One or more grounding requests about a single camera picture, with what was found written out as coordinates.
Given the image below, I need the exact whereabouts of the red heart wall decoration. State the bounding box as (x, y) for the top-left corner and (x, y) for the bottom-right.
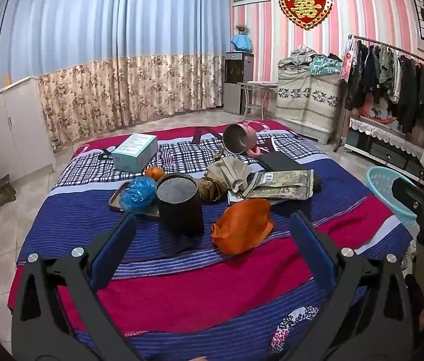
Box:
(279, 0), (333, 30)

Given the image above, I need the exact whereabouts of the white cabinet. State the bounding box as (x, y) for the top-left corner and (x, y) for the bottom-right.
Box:
(0, 76), (55, 196)

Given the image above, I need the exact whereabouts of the grey water dispenser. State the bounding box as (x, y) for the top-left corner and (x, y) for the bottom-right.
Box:
(223, 51), (255, 115)

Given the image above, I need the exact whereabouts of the blue cloth cover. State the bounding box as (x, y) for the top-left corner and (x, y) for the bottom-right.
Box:
(230, 33), (254, 52)

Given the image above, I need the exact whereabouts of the folding metal table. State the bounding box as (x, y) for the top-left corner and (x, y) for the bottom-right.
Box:
(237, 81), (278, 121)

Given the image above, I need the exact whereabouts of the pink hanging garment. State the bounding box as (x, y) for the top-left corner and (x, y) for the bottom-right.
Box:
(340, 41), (359, 81)

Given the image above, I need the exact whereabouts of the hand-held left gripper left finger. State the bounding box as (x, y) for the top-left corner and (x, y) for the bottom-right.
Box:
(9, 214), (141, 361)

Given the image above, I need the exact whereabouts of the orange plastic bag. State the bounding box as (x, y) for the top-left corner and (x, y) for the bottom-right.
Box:
(211, 198), (275, 255)

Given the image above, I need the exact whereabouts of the black waste bin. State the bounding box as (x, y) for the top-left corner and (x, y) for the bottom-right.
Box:
(155, 173), (206, 238)

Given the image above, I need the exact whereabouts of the light blue plastic basket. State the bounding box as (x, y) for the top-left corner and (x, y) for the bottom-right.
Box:
(366, 166), (419, 228)

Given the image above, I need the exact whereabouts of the patterned cloth covered furniture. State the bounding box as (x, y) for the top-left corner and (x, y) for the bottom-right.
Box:
(275, 68), (342, 143)

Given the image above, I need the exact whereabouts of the low cabinet with lace cloth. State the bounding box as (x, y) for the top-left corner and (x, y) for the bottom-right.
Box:
(344, 116), (424, 175)

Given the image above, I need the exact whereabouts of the olive folded cloth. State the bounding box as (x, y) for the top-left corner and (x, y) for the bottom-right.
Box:
(206, 157), (255, 192)

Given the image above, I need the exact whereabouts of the grey clothes pile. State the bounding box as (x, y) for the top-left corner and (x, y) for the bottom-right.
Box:
(277, 45), (318, 71)

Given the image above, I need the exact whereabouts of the black flat case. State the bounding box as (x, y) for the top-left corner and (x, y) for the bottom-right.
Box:
(258, 152), (323, 190)

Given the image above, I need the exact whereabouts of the brown tray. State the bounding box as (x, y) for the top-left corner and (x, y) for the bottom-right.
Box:
(108, 180), (162, 219)

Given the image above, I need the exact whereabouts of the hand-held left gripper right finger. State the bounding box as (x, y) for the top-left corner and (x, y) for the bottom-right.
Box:
(287, 210), (418, 361)

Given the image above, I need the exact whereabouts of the teal cardboard box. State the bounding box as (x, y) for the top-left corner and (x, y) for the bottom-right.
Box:
(111, 133), (159, 172)

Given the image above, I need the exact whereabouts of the metal clothes rack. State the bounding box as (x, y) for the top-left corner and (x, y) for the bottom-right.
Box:
(334, 35), (424, 153)

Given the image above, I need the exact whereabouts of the blue and floral curtain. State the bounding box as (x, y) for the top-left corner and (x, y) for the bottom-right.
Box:
(0, 0), (231, 147)

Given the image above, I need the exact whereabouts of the teal patterned cloth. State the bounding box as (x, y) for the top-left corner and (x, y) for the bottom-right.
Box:
(309, 54), (342, 76)

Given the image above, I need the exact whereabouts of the row of hanging clothes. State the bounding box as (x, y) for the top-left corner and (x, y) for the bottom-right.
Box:
(345, 41), (424, 134)

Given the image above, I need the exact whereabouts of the pink metal pot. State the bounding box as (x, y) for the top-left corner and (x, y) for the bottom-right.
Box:
(222, 122), (263, 157)

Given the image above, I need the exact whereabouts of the blue plastic bag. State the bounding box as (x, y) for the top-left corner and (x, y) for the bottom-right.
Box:
(119, 177), (158, 215)

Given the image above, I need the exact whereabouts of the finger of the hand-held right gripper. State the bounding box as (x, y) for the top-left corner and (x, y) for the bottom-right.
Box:
(391, 175), (424, 222)

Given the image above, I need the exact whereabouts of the green printed packet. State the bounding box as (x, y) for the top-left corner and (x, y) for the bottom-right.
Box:
(243, 170), (315, 201)

